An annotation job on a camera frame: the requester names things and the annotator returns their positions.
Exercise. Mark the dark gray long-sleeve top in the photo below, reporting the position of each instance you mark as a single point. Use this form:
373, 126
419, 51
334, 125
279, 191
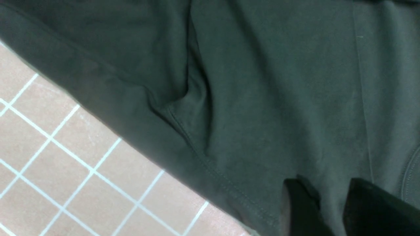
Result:
232, 97

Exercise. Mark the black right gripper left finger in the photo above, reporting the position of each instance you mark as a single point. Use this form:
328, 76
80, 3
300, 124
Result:
301, 209

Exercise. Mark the pink checkered tablecloth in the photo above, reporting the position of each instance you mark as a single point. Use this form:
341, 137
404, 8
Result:
63, 173

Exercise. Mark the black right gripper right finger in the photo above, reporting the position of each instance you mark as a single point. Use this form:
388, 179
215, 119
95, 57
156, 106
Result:
371, 211

